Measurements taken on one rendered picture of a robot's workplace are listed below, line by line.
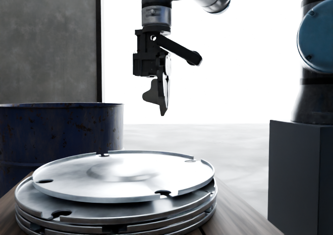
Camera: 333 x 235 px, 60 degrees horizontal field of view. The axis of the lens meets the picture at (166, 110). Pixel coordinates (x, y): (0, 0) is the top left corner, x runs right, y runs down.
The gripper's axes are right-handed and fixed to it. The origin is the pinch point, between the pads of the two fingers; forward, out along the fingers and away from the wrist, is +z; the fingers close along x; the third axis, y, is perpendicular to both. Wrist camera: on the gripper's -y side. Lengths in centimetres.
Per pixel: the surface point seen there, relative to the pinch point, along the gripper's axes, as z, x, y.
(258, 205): 47, -68, -28
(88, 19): -118, -338, 198
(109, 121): 4.0, -12.5, 20.4
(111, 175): 7.9, 29.0, 1.5
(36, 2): -141, -318, 271
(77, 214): 9.3, 39.9, 0.9
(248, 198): 47, -77, -24
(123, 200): 8.3, 37.1, -3.5
